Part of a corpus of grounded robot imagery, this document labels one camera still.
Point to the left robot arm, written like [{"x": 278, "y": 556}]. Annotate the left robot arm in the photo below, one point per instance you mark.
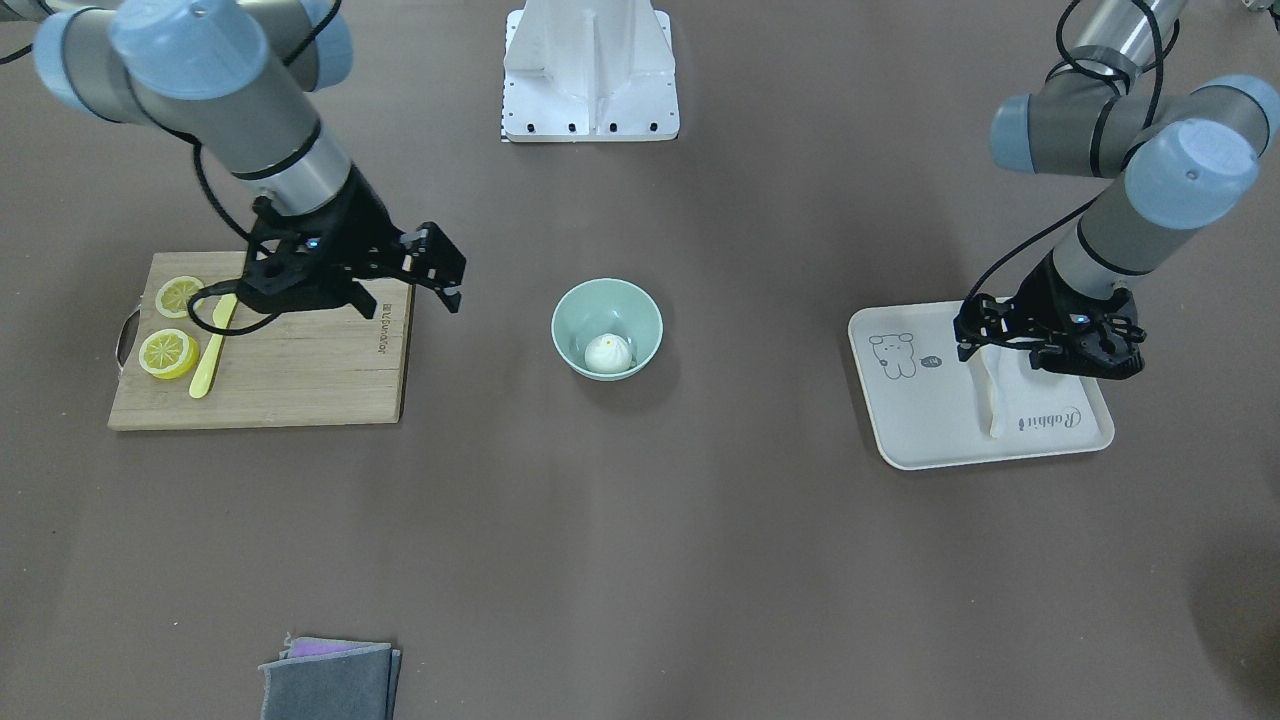
[{"x": 1173, "y": 167}]

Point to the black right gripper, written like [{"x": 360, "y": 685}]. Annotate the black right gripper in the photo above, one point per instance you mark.
[{"x": 366, "y": 226}]

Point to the yellow plastic knife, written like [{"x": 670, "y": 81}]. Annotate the yellow plastic knife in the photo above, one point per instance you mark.
[{"x": 206, "y": 369}]

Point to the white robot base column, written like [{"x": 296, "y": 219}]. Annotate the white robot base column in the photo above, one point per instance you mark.
[{"x": 589, "y": 71}]

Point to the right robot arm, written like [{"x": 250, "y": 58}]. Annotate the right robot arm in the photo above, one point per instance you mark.
[{"x": 233, "y": 79}]

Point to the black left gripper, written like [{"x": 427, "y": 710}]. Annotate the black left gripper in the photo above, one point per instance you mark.
[{"x": 1040, "y": 287}]

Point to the white rectangular tray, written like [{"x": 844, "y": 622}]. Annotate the white rectangular tray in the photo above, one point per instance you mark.
[{"x": 929, "y": 410}]

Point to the lemon slice near edge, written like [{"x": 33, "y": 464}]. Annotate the lemon slice near edge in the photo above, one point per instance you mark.
[{"x": 168, "y": 354}]

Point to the white steamed bun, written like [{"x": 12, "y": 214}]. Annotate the white steamed bun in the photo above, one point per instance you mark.
[{"x": 608, "y": 354}]

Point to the mint green bowl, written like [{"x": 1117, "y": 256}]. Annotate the mint green bowl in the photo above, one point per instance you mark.
[{"x": 606, "y": 305}]

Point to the grey folded cloth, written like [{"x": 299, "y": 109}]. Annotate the grey folded cloth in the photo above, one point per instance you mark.
[{"x": 321, "y": 678}]

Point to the wooden cutting board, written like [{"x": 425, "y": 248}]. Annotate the wooden cutting board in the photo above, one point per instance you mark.
[{"x": 331, "y": 367}]

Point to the lemon slice far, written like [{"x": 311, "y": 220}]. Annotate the lemon slice far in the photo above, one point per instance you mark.
[{"x": 173, "y": 296}]

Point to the white ceramic spoon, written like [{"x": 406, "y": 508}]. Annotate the white ceramic spoon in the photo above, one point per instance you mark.
[{"x": 987, "y": 378}]

